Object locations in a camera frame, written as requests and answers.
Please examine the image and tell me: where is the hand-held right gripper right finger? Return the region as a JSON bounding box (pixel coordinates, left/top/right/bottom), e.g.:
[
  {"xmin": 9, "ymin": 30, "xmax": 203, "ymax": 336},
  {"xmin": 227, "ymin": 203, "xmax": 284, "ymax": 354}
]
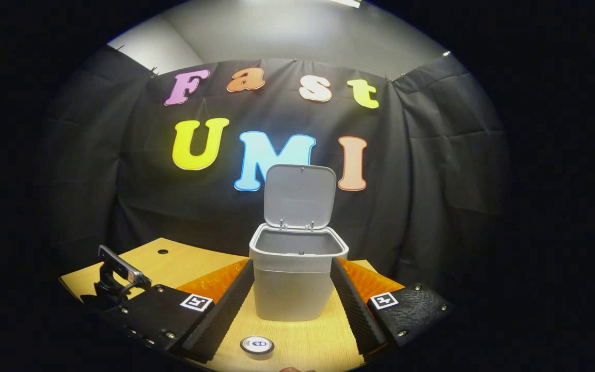
[{"xmin": 330, "ymin": 257, "xmax": 455, "ymax": 357}]

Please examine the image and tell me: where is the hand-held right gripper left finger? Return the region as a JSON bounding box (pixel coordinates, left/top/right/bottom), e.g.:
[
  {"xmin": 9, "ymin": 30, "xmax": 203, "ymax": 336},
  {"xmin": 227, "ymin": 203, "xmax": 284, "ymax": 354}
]
[{"xmin": 114, "ymin": 258, "xmax": 256, "ymax": 364}]

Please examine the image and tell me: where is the silver pop can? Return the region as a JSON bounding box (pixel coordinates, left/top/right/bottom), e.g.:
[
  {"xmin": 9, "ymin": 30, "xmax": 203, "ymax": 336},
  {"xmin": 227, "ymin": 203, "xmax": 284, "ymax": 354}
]
[{"xmin": 240, "ymin": 336, "xmax": 275, "ymax": 357}]

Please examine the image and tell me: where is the white desktop garbage bin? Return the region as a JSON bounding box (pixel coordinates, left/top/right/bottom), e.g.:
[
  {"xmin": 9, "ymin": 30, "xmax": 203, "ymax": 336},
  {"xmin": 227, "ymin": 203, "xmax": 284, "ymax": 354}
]
[{"xmin": 249, "ymin": 164, "xmax": 349, "ymax": 322}]

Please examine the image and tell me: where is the wooden desktop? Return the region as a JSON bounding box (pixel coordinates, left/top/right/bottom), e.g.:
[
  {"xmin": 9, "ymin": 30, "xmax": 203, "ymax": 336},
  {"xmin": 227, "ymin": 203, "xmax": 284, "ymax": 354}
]
[{"xmin": 60, "ymin": 238, "xmax": 406, "ymax": 372}]

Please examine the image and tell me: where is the black backdrop cloth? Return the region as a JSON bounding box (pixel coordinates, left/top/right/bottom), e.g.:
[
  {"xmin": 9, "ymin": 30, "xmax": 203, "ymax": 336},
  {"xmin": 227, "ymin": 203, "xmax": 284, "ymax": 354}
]
[{"xmin": 39, "ymin": 46, "xmax": 510, "ymax": 290}]

